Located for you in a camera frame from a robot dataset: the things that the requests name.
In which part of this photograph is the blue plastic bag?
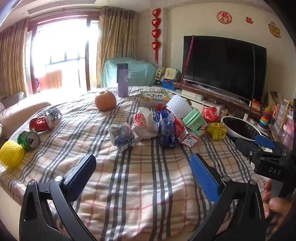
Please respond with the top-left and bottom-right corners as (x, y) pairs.
(154, 111), (177, 149)

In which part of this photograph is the white foam fruit net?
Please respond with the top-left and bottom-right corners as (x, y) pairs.
(166, 95), (193, 118)

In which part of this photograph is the blue toy cash register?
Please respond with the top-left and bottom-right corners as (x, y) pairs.
(161, 77), (178, 91)

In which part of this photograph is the crumpled silver blue wrapper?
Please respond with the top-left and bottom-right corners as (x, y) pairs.
(45, 108), (63, 121)

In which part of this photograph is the orange fruit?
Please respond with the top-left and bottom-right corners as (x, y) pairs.
(95, 91), (117, 111)

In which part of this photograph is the grey pillow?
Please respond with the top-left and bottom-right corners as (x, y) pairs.
(1, 91), (25, 108)

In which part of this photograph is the person's right hand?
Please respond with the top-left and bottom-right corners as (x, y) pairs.
(261, 179), (294, 219)

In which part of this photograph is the teal cloth covered furniture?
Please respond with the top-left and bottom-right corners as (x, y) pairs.
(101, 57), (158, 88)

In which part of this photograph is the purple thermos bottle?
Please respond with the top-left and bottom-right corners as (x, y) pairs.
(116, 63), (129, 98)

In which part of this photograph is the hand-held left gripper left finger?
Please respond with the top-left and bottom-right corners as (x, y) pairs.
(19, 154), (97, 241)

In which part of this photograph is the white set-top box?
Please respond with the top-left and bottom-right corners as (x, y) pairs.
(181, 89), (204, 100)

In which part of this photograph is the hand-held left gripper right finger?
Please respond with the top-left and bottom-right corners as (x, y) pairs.
(188, 153), (267, 241)

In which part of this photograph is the green drink carton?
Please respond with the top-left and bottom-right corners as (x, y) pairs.
(182, 108), (208, 137)

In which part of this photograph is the rainbow ring stacker toy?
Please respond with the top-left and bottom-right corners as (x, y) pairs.
(258, 107), (272, 131)

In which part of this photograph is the green yellow round toy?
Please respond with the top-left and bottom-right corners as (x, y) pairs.
(155, 67), (166, 81)

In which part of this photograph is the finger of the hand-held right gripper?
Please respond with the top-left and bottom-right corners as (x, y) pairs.
(235, 138), (264, 160)
(254, 135), (288, 158)

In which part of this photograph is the yellow carton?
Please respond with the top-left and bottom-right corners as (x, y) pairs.
(206, 123), (227, 141)

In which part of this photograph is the white blue wrapper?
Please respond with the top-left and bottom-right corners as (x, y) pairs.
(107, 123), (136, 151)

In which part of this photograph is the white trash bin black liner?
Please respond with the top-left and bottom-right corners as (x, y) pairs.
(220, 116), (263, 145)

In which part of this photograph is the black television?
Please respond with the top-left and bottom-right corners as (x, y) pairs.
(181, 35), (267, 102)

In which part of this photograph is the green picture book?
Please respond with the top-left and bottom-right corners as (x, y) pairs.
(139, 90), (175, 108)

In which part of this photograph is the red drink can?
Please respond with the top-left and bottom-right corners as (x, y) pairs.
(29, 116), (54, 132)

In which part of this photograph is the brown cardboard bag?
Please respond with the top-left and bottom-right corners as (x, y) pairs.
(266, 91), (286, 108)

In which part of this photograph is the red heart hanging decoration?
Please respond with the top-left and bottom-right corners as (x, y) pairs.
(151, 8), (162, 65)

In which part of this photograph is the yellow foam fruit net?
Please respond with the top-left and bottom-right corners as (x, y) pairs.
(0, 140), (25, 168)

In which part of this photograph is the white television cabinet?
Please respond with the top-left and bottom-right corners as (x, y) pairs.
(172, 82), (266, 123)

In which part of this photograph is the white plastic bag red print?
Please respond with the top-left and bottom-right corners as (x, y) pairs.
(133, 107), (160, 141)

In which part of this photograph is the orange hanging cloth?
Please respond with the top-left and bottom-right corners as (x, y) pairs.
(44, 70), (63, 88)

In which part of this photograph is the yellow green toy phone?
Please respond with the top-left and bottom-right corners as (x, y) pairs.
(165, 68), (182, 82)

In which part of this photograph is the red white drink carton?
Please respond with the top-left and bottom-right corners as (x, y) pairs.
(173, 116), (199, 147)

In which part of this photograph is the beige fluffy blanket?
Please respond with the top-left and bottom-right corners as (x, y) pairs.
(0, 102), (52, 142)

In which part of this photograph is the green drink can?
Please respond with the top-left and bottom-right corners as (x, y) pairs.
(18, 131), (40, 150)

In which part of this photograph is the colourful toy storage box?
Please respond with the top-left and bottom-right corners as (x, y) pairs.
(274, 100), (296, 149)

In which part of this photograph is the round red paper cutting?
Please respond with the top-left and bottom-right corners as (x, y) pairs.
(217, 11), (232, 24)

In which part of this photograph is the beige curtain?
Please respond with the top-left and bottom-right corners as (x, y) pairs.
(0, 19), (29, 96)
(96, 6), (134, 88)

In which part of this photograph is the brown framed window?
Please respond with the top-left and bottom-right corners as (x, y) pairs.
(28, 17), (100, 93)

